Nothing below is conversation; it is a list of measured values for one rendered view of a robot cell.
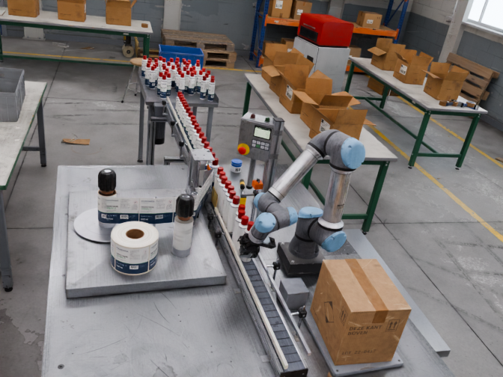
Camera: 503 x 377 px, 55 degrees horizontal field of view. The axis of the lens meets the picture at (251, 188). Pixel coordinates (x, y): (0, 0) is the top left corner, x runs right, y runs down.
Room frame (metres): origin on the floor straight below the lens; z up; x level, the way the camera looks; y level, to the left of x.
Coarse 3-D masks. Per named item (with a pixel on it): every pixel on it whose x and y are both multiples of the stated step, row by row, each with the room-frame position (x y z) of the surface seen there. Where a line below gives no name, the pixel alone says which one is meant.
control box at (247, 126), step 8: (248, 112) 2.20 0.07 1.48; (248, 120) 2.10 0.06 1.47; (256, 120) 2.10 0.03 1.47; (240, 128) 2.11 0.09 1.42; (248, 128) 2.10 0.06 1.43; (272, 128) 2.07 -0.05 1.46; (240, 136) 2.11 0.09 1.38; (248, 136) 2.10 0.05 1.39; (272, 136) 2.07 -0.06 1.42; (240, 144) 2.11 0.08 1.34; (248, 144) 2.10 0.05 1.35; (248, 152) 2.10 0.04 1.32; (256, 152) 2.09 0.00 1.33; (264, 152) 2.08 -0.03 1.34; (264, 160) 2.08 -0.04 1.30
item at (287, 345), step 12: (252, 264) 1.82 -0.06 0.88; (252, 276) 1.73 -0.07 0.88; (264, 288) 1.66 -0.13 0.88; (252, 300) 1.59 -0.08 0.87; (264, 300) 1.59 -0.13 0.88; (264, 312) 1.51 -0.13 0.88; (276, 312) 1.53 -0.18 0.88; (276, 324) 1.46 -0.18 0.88; (276, 336) 1.39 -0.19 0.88; (288, 336) 1.40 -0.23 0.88; (288, 348) 1.34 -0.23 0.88; (288, 360) 1.28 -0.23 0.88; (300, 360) 1.29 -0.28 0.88; (288, 372) 1.23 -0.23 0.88
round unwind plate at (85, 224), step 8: (96, 208) 2.06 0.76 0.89; (80, 216) 1.97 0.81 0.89; (88, 216) 1.98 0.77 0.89; (96, 216) 1.99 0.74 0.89; (80, 224) 1.90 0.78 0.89; (88, 224) 1.91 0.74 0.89; (96, 224) 1.92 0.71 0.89; (80, 232) 1.84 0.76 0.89; (88, 232) 1.85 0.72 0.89; (96, 232) 1.86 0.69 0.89; (104, 232) 1.87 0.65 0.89; (96, 240) 1.80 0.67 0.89; (104, 240) 1.81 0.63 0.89
